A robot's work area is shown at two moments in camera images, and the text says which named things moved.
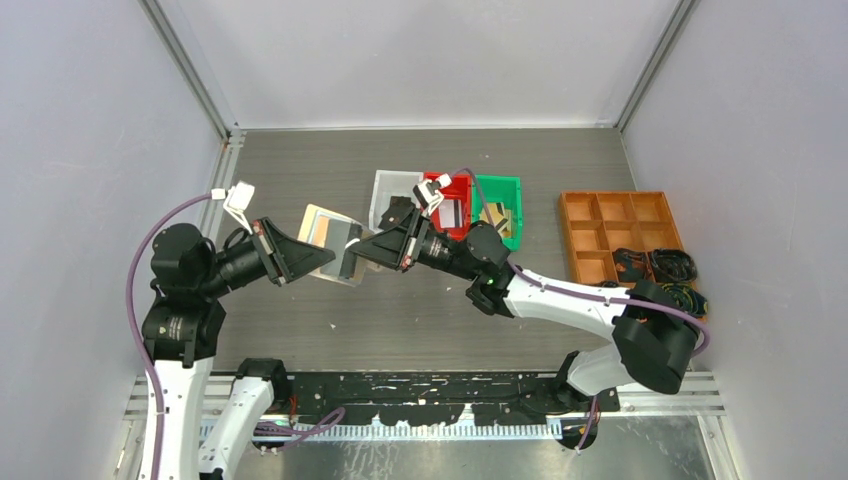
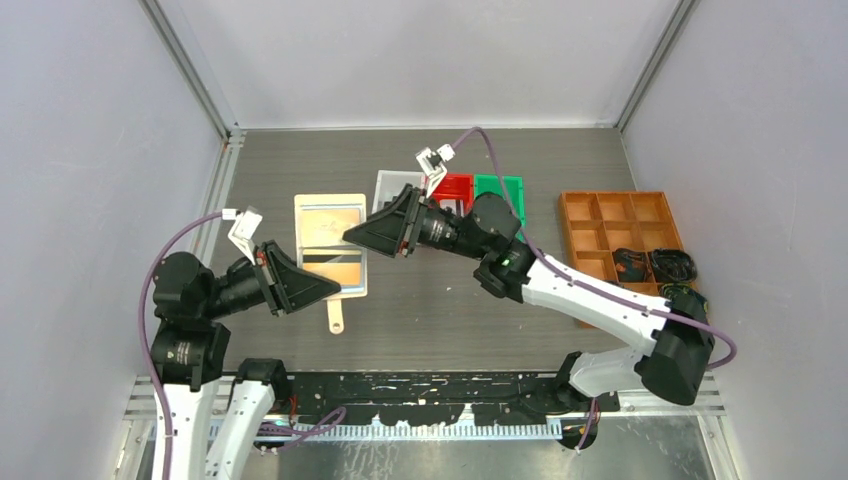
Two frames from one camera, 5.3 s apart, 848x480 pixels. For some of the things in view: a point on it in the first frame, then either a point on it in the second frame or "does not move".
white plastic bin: (389, 184) does not move
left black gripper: (284, 258) to (283, 282)
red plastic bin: (462, 189) does not move
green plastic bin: (500, 189) does not move
